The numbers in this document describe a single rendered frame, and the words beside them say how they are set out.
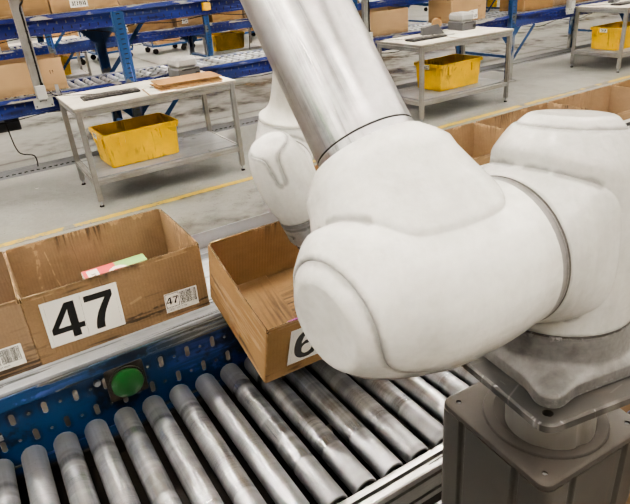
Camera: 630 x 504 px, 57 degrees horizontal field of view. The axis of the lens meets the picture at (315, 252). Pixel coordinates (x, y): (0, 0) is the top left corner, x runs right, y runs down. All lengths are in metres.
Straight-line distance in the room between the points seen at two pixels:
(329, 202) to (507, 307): 0.17
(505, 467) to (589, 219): 0.33
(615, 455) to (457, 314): 0.40
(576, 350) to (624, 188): 0.17
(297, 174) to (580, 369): 0.55
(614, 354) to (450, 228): 0.28
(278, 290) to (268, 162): 0.53
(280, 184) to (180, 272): 0.47
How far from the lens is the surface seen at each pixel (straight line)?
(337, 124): 0.53
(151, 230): 1.64
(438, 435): 1.24
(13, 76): 5.52
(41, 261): 1.61
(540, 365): 0.67
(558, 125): 0.61
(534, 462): 0.76
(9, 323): 1.34
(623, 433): 0.82
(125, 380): 1.37
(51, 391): 1.36
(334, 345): 0.48
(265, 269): 1.46
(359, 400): 1.32
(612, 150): 0.61
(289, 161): 0.99
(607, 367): 0.69
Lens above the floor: 1.62
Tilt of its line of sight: 27 degrees down
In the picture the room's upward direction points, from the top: 5 degrees counter-clockwise
